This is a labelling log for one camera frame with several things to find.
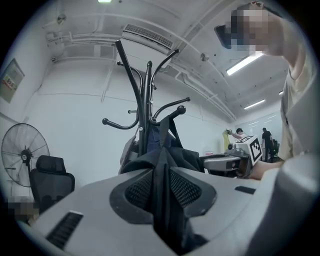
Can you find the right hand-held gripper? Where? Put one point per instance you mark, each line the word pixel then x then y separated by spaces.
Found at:
pixel 255 150

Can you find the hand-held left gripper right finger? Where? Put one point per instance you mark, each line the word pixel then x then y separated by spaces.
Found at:
pixel 225 207

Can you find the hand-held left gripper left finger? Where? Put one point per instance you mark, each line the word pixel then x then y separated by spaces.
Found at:
pixel 87 200

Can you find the black cloth garment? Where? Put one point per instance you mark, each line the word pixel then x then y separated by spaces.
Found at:
pixel 167 180

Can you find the black pole stand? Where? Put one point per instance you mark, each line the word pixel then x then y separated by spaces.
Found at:
pixel 145 100

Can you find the person's right forearm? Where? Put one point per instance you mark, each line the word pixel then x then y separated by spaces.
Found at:
pixel 265 170

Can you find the yellow green cloth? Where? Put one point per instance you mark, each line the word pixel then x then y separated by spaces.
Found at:
pixel 226 140

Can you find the black mesh office chair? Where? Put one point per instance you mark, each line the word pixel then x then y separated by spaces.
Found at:
pixel 50 182

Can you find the grey bag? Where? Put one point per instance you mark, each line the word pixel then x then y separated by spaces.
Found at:
pixel 128 155

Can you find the dark navy garment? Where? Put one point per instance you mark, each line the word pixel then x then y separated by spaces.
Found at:
pixel 153 140

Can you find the long ceiling light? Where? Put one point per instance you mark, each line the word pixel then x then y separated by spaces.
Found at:
pixel 254 104
pixel 243 63

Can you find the black standing fan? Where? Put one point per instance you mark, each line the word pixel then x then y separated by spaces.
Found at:
pixel 25 155

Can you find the person's white t-shirt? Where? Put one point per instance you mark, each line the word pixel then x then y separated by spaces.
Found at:
pixel 297 112

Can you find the white ceiling air conditioner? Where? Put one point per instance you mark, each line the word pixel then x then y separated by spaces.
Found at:
pixel 147 40

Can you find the person's head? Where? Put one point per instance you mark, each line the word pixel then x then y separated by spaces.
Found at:
pixel 262 27

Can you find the black head camera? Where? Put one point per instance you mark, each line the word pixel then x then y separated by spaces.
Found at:
pixel 222 36

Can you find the wall poster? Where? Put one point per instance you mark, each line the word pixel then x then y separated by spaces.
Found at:
pixel 11 80

